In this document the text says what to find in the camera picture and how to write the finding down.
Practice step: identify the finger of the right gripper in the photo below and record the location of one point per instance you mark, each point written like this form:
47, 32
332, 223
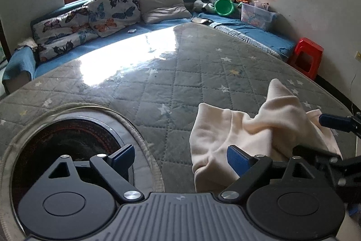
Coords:
335, 122

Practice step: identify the long butterfly print pillow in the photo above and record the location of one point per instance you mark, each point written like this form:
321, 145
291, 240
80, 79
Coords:
58, 35

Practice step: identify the blue corner sofa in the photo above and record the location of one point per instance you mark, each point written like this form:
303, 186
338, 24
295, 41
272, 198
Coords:
24, 65

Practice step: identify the red plastic stool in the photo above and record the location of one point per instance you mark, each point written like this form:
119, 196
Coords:
306, 57

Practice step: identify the clear plastic storage box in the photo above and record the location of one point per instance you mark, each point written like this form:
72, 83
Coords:
257, 17

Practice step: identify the cream white garment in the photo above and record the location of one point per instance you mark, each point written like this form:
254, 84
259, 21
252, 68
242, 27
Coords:
279, 126

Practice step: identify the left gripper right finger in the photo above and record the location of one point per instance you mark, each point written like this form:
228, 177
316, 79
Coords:
253, 173

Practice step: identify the grey quilted blanket on sofa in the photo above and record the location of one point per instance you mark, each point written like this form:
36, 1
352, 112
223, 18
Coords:
244, 38

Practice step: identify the round black storage opening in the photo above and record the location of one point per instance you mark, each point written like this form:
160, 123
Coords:
61, 197

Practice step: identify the grey stuffed toy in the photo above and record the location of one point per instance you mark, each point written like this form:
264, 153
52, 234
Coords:
200, 6

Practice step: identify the green plastic bucket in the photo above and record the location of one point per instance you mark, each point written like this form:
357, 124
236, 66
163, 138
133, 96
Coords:
224, 7

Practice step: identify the wall power socket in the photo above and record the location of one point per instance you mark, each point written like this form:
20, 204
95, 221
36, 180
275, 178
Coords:
358, 56

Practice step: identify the white fluffy item on armrest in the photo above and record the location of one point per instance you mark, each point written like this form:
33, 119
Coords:
28, 42

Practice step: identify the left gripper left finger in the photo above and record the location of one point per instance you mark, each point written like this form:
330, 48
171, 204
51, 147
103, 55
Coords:
111, 169

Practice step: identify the dark flat item on sofa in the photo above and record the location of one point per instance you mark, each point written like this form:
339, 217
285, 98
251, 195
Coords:
199, 20

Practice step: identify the large butterfly print pillow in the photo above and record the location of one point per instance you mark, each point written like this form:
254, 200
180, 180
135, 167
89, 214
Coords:
107, 17

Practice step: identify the grey plain pillow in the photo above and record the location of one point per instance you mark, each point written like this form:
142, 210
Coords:
155, 11

